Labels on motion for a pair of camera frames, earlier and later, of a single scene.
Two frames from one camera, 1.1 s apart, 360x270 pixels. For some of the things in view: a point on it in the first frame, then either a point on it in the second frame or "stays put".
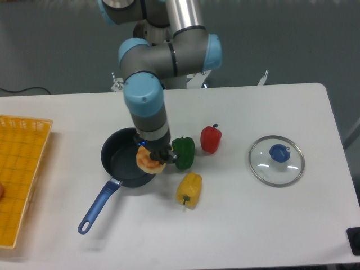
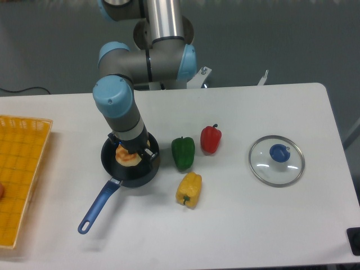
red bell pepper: (210, 138) stays put
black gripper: (161, 150) → (136, 146)
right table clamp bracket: (264, 79) stays put
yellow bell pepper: (188, 190) stays put
